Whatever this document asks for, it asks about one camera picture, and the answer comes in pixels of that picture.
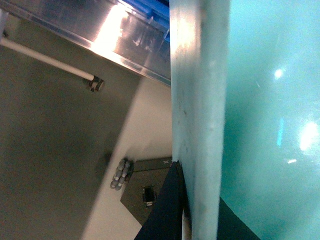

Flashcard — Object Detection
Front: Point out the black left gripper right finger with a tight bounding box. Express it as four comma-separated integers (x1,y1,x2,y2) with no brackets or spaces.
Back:
216,197,260,240

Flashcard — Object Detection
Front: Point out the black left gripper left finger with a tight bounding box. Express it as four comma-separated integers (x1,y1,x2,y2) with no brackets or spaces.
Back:
135,161,188,240

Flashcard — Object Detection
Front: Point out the teal plastic bin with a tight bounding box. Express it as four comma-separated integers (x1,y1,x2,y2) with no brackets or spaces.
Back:
169,0,320,240

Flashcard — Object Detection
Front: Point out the grey omni wheel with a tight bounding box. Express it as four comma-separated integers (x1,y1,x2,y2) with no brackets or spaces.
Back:
110,157,134,191

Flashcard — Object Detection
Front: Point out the dark mobile base plate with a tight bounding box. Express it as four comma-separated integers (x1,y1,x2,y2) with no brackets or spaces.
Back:
120,157,172,225

